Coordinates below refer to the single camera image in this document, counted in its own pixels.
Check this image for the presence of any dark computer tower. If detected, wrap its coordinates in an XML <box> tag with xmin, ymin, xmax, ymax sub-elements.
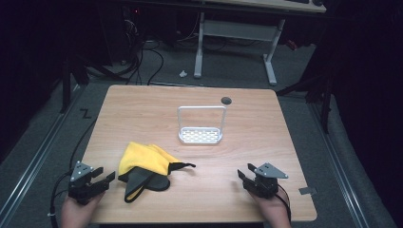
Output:
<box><xmin>103</xmin><ymin>4</ymin><xmax>145</xmax><ymax>66</ymax></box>

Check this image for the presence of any grey tape piece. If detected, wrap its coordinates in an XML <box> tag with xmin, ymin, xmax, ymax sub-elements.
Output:
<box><xmin>297</xmin><ymin>186</ymin><xmax>317</xmax><ymax>196</ymax></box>

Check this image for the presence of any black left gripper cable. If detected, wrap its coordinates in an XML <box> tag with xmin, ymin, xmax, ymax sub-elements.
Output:
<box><xmin>48</xmin><ymin>170</ymin><xmax>74</xmax><ymax>228</ymax></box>

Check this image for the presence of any person's left hand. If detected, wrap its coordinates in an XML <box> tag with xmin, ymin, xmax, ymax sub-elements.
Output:
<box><xmin>60</xmin><ymin>191</ymin><xmax>106</xmax><ymax>228</ymax></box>

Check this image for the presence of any white wire rack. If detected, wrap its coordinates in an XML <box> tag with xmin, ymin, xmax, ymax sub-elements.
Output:
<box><xmin>176</xmin><ymin>104</ymin><xmax>228</xmax><ymax>145</ymax></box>

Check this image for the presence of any person's right hand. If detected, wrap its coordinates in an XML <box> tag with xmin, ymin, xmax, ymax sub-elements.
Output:
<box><xmin>249</xmin><ymin>189</ymin><xmax>292</xmax><ymax>228</ymax></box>

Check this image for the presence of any bundle of black cables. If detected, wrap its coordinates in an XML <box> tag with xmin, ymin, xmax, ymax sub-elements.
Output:
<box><xmin>120</xmin><ymin>12</ymin><xmax>165</xmax><ymax>86</ymax></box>

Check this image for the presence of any yellow and grey cloth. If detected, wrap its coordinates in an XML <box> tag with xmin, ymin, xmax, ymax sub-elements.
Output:
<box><xmin>117</xmin><ymin>141</ymin><xmax>197</xmax><ymax>204</ymax></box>

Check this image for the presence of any white-legged desk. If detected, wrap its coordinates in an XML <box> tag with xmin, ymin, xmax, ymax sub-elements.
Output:
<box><xmin>193</xmin><ymin>0</ymin><xmax>328</xmax><ymax>87</ymax></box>

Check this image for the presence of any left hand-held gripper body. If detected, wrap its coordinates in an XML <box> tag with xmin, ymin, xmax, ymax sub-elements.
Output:
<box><xmin>67</xmin><ymin>161</ymin><xmax>107</xmax><ymax>205</ymax></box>

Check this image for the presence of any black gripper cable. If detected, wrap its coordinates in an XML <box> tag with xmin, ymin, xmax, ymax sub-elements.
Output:
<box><xmin>275</xmin><ymin>184</ymin><xmax>293</xmax><ymax>223</ymax></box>
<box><xmin>48</xmin><ymin>170</ymin><xmax>74</xmax><ymax>228</ymax></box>

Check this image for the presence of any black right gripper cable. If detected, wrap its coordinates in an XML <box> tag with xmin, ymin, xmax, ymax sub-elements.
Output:
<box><xmin>275</xmin><ymin>184</ymin><xmax>293</xmax><ymax>223</ymax></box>

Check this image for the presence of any black metal stand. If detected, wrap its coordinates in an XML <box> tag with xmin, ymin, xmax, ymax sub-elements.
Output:
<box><xmin>276</xmin><ymin>70</ymin><xmax>335</xmax><ymax>135</ymax></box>
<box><xmin>59</xmin><ymin>54</ymin><xmax>90</xmax><ymax>114</ymax></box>

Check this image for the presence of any metal floor rail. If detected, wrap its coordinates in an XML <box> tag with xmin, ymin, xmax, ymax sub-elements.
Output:
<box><xmin>308</xmin><ymin>102</ymin><xmax>371</xmax><ymax>228</ymax></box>
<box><xmin>0</xmin><ymin>85</ymin><xmax>84</xmax><ymax>220</ymax></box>

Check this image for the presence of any black floor cable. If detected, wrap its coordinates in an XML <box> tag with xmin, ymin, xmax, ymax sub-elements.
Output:
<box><xmin>68</xmin><ymin>118</ymin><xmax>98</xmax><ymax>171</ymax></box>

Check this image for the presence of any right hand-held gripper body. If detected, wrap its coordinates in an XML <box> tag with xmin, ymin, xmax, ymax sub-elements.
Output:
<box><xmin>243</xmin><ymin>161</ymin><xmax>290</xmax><ymax>200</ymax></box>

